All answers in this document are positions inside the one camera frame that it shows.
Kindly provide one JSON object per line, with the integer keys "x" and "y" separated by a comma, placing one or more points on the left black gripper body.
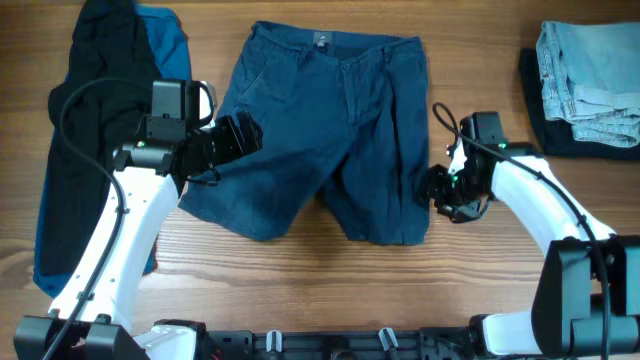
{"x": 239, "y": 136}

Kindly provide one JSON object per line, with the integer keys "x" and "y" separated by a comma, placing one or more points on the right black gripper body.
{"x": 445, "y": 195}

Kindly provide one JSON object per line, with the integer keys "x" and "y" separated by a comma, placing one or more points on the dark blue denim shorts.
{"x": 343, "y": 117}

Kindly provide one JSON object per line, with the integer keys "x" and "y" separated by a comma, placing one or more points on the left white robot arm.
{"x": 91, "y": 317}

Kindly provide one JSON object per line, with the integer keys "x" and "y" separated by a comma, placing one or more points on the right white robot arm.
{"x": 587, "y": 298}

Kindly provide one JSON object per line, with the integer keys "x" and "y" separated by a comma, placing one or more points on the dark folded garment under jeans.
{"x": 556, "y": 138}

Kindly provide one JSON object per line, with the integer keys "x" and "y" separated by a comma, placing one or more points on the black garment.
{"x": 97, "y": 107}

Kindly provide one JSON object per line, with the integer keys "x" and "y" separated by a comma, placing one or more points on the light blue folded jeans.
{"x": 590, "y": 80}

